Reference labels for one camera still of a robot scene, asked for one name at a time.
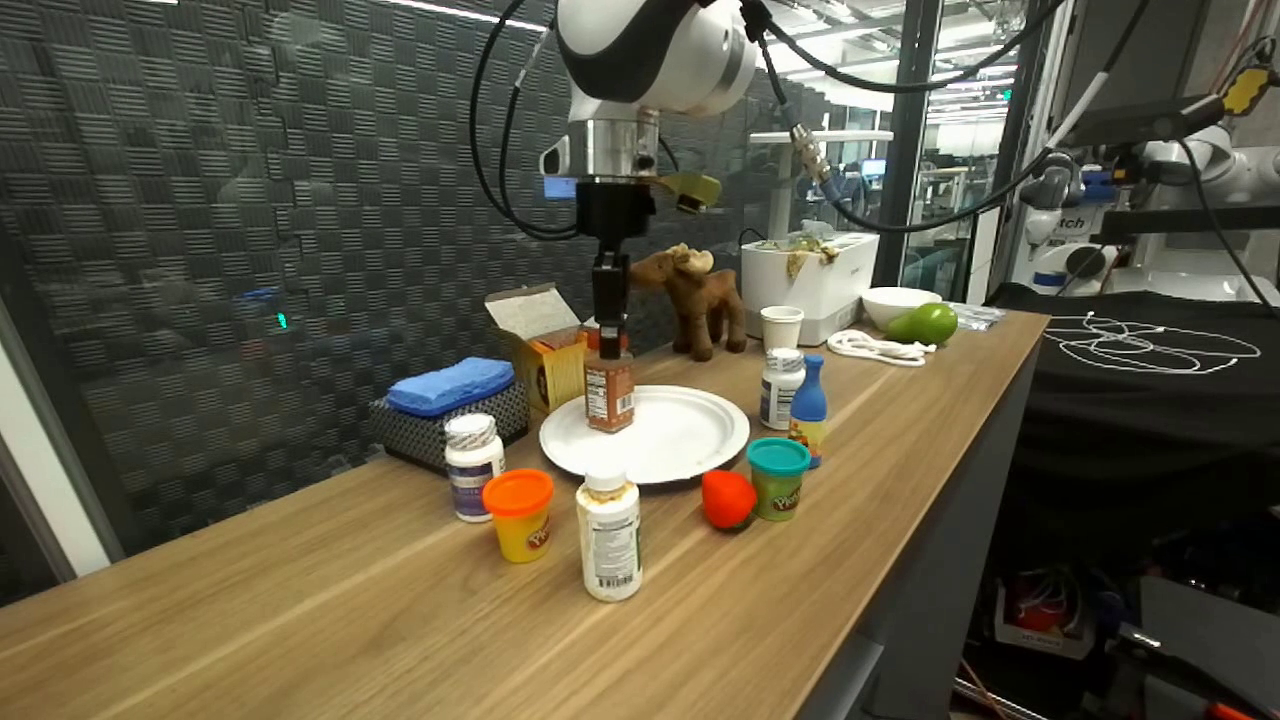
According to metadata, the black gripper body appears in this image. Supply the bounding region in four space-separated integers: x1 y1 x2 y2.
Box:
577 184 655 251

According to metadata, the brown spice jar red lid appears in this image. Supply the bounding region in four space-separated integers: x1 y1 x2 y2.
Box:
583 337 633 433

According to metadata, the white pill bottle blue label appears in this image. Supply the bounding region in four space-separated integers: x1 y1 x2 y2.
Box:
446 411 503 520

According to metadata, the orange lid play-doh tub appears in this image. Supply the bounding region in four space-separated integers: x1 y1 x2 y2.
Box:
485 468 557 563

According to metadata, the tall white supplement bottle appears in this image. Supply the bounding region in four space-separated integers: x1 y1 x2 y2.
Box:
577 460 644 600

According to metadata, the teal lid play-doh tub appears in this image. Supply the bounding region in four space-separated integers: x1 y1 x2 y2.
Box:
748 437 814 520

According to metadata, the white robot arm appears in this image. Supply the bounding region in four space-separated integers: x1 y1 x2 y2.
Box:
557 0 756 360

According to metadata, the white paper plate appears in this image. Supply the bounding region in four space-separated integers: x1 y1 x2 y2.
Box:
542 383 754 483

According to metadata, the red strawberry toy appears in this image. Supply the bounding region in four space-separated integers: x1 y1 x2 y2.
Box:
700 470 756 530

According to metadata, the yellow open tea box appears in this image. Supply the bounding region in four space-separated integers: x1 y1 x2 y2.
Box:
485 283 587 422

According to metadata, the brown moose plush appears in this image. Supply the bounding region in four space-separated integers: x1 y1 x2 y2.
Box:
633 243 748 360

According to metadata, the white paper cup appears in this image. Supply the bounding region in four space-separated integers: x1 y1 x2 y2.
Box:
760 302 804 346

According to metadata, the white appliance box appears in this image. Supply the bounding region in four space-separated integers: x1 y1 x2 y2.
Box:
741 232 879 342

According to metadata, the blue folded cloth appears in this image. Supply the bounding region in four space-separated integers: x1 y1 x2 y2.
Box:
388 357 515 418

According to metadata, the blue toy bottle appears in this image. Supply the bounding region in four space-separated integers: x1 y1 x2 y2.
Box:
788 350 829 463

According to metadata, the grey mesh tray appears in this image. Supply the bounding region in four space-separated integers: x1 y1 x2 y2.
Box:
367 388 528 470

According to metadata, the white bowl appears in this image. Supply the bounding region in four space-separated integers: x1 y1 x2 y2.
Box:
859 287 937 328

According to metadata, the green pear toy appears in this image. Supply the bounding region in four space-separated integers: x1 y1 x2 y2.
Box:
884 302 961 342

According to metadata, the white coiled rope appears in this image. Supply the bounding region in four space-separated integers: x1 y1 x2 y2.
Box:
826 322 942 373

